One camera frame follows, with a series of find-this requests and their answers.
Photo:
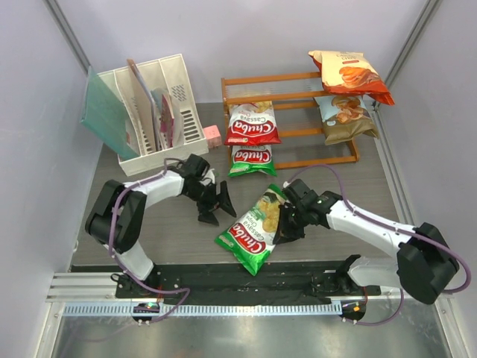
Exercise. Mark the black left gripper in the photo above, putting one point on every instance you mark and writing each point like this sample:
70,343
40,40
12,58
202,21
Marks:
222,199

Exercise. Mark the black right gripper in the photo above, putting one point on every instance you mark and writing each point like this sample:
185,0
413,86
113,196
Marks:
285,233

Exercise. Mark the green Chuba bag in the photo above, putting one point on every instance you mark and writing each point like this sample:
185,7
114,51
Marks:
250,159
251,237

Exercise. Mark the red Chuba chips bag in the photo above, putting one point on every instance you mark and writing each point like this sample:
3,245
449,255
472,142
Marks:
252,124

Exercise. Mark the light blue cassava chips bag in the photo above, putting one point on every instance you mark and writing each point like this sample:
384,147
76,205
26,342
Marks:
344,117

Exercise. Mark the beige orange cassava chips bag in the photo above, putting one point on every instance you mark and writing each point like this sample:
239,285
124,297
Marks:
350,73

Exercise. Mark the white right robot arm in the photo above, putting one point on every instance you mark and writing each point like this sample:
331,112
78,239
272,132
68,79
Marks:
418,258

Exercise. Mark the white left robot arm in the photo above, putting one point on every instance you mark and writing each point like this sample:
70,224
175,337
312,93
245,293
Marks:
115,220

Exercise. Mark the orange wooden shelf rack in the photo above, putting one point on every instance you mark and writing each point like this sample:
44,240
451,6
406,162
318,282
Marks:
293,91

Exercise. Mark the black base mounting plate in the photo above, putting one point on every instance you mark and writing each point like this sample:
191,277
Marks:
230,284

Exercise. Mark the small pink box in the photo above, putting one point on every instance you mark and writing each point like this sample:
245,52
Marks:
213,136

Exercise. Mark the pink patterned booklet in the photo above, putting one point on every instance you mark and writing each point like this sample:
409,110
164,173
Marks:
165,105

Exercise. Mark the cream plastic file organizer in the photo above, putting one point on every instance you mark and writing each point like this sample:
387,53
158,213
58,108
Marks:
168,73

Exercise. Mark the brown flat board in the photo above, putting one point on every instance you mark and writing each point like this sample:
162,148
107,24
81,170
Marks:
145,105

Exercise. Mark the teal green folder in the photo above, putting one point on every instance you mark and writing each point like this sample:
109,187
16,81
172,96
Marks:
105,114

